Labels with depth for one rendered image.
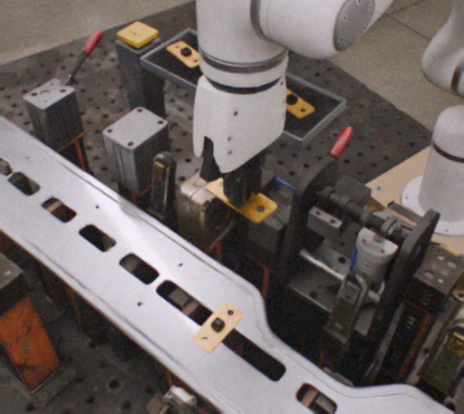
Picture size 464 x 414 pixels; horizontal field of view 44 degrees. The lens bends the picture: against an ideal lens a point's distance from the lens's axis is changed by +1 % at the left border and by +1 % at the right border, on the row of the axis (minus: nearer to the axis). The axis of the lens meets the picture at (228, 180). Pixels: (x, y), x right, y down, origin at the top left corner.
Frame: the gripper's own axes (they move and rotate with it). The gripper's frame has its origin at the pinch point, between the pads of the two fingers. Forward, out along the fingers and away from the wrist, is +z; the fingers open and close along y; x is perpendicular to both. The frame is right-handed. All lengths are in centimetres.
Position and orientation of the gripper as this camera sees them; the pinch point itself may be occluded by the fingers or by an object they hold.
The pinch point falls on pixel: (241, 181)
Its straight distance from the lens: 65.6
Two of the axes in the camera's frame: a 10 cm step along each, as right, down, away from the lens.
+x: 7.2, 4.8, -5.0
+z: 0.1, 7.1, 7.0
